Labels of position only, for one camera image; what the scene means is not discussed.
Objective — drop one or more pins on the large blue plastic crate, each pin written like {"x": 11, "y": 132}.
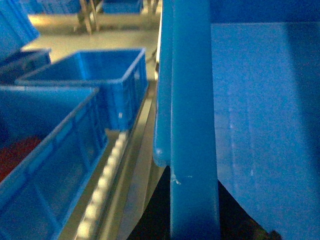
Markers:
{"x": 238, "y": 104}

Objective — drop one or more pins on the empty blue shelf crate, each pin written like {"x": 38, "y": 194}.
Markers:
{"x": 120, "y": 75}

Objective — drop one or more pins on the blue crate with red contents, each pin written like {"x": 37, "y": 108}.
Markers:
{"x": 39, "y": 195}

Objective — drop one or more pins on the dark blue far crate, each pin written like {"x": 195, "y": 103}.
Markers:
{"x": 21, "y": 63}

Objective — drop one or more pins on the blue crate upper left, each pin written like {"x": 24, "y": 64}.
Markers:
{"x": 16, "y": 29}

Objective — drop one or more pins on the metal roller shelf rail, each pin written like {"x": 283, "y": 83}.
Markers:
{"x": 121, "y": 186}

